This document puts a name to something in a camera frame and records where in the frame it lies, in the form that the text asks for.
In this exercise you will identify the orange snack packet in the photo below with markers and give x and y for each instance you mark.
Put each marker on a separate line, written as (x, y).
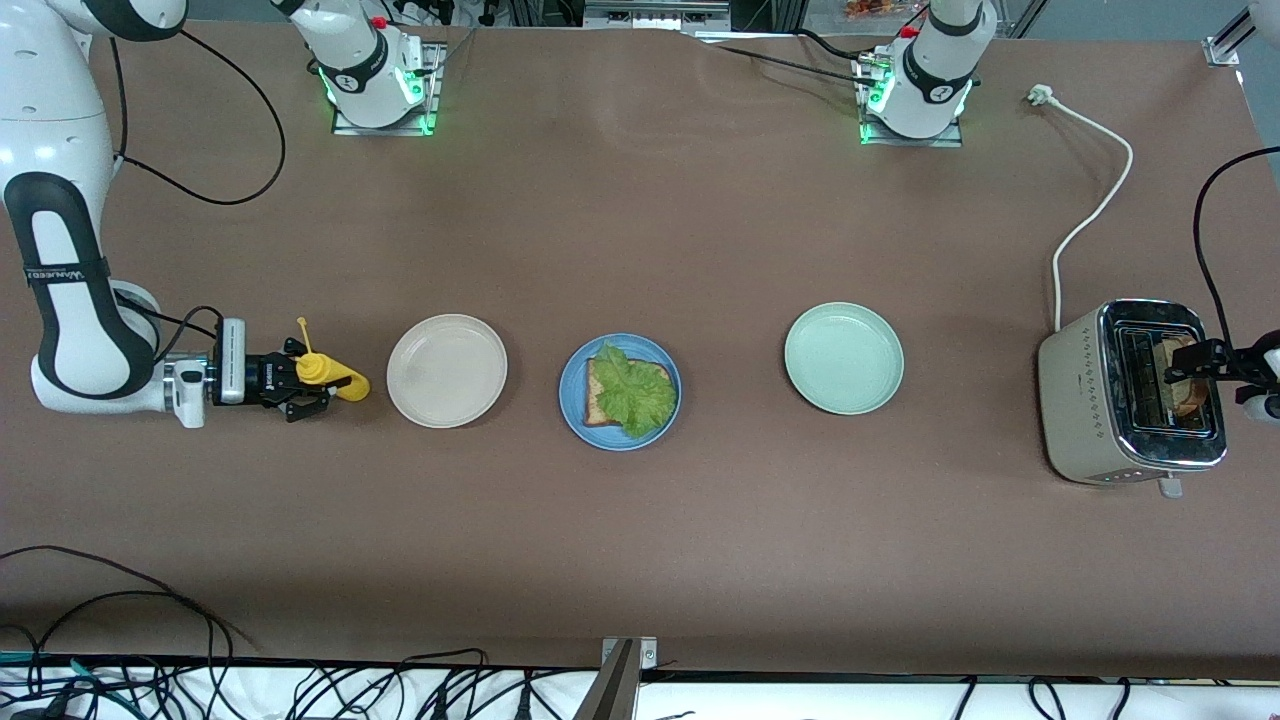
(870, 8)

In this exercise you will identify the green lettuce leaf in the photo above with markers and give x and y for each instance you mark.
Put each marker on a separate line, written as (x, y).
(640, 395)

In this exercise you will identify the dark metal bar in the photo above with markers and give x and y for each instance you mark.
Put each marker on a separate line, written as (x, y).
(610, 690)

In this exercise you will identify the beige chrome toaster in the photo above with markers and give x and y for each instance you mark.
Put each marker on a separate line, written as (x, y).
(1075, 410)

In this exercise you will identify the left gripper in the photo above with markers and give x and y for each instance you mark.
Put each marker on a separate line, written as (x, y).
(1210, 359)

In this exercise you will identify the brown bread slice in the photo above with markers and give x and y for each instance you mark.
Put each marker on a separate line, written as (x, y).
(1190, 405)
(592, 405)

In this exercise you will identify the blue round plate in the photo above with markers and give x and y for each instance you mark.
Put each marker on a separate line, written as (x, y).
(572, 395)

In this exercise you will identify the aluminium frame profile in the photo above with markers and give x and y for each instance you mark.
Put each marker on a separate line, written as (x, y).
(1222, 50)

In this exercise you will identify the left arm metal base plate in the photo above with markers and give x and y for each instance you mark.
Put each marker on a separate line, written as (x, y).
(900, 141)

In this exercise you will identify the beige round plate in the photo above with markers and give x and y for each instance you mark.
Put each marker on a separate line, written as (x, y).
(447, 372)

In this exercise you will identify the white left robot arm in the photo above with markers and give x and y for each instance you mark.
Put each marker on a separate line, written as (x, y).
(935, 75)

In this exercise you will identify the silver metal table bracket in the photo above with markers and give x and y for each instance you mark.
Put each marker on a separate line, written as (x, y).
(648, 652)

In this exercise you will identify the silver metal box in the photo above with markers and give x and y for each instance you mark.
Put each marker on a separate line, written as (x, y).
(655, 12)

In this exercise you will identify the yellow mustard squeeze bottle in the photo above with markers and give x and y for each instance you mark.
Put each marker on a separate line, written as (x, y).
(350, 385)

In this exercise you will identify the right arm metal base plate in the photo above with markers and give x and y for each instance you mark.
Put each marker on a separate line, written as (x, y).
(380, 131)

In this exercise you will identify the mint green round plate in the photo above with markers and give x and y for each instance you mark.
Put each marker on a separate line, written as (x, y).
(845, 358)

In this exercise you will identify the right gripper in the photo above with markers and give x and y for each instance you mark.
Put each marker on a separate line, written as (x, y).
(266, 377)

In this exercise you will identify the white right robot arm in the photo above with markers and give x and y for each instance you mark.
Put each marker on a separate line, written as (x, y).
(50, 100)

